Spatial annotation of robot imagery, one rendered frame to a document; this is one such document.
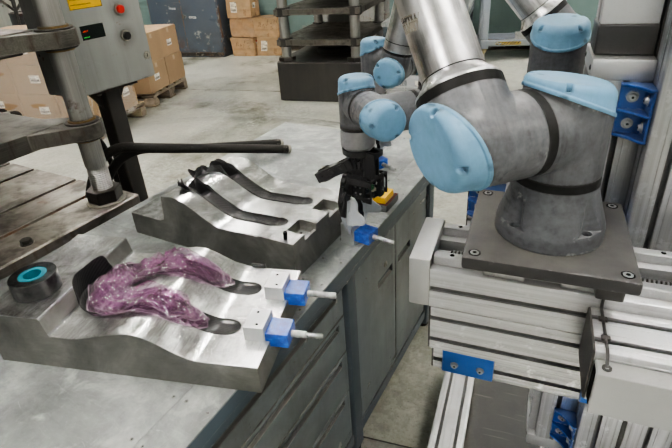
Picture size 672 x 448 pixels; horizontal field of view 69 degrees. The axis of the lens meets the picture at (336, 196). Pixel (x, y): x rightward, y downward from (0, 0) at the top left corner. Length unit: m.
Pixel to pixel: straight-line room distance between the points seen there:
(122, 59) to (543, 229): 1.41
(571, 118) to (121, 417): 0.78
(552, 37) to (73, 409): 1.12
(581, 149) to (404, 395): 1.36
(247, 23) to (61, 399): 7.19
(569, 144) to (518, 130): 0.08
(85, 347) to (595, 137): 0.85
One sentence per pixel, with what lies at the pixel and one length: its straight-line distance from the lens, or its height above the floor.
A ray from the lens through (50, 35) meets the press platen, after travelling 1.48.
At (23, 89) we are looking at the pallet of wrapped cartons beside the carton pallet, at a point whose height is 0.45.
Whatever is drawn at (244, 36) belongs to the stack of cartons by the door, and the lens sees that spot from 7.92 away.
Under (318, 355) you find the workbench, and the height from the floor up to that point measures 0.53.
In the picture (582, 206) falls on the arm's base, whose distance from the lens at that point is 0.73.
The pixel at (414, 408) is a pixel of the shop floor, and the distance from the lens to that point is 1.86.
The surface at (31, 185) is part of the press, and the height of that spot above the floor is 0.79.
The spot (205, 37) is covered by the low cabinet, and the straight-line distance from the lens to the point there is 8.11.
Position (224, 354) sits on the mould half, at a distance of 0.86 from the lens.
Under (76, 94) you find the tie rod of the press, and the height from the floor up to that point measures 1.12.
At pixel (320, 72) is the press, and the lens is 5.10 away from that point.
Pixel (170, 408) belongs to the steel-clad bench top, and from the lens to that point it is 0.89.
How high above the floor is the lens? 1.44
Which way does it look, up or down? 27 degrees down
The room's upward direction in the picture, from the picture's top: 4 degrees counter-clockwise
